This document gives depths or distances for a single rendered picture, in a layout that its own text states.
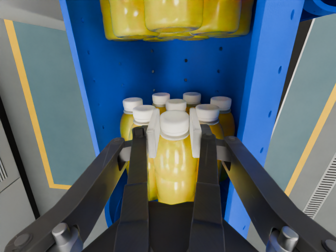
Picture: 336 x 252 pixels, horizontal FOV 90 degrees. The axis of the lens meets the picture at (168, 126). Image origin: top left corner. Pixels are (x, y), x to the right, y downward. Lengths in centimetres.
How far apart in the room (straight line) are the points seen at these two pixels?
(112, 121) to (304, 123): 166
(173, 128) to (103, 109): 17
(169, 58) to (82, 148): 155
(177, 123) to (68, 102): 153
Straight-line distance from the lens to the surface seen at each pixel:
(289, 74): 144
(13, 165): 219
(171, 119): 21
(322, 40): 170
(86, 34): 32
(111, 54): 35
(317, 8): 92
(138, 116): 27
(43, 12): 73
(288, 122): 175
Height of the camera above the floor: 136
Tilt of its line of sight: 66 degrees down
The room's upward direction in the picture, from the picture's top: 173 degrees counter-clockwise
